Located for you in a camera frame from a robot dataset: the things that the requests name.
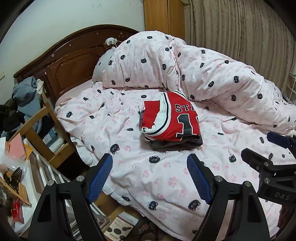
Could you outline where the pink paper sheet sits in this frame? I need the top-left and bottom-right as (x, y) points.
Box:
(5, 133), (26, 161)

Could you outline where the wooden wardrobe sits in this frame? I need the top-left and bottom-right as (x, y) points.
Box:
(143, 0), (185, 40)

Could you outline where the red basketball jersey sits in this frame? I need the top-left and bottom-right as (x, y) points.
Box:
(140, 91), (203, 145)

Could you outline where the folded dark purple garment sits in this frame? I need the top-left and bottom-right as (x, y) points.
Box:
(149, 136), (203, 152)

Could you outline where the pink cat-print quilt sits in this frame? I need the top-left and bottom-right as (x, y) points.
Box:
(92, 31), (295, 136)

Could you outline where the white wire rack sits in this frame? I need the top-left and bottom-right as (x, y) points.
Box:
(282, 72), (296, 104)

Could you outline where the white product box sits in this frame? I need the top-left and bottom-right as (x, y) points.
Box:
(104, 211), (139, 241)

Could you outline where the dark wooden headboard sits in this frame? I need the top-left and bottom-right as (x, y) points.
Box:
(14, 25), (138, 102)

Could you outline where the wooden chair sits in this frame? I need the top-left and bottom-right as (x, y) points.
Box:
(14, 93), (76, 168)

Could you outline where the pink cat-print bed sheet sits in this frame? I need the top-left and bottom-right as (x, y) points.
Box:
(55, 82), (295, 240)

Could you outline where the beige curtain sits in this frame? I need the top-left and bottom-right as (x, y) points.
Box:
(183, 1), (295, 90)

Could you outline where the blue-grey clothes pile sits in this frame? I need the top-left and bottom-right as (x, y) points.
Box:
(11, 77), (44, 121)

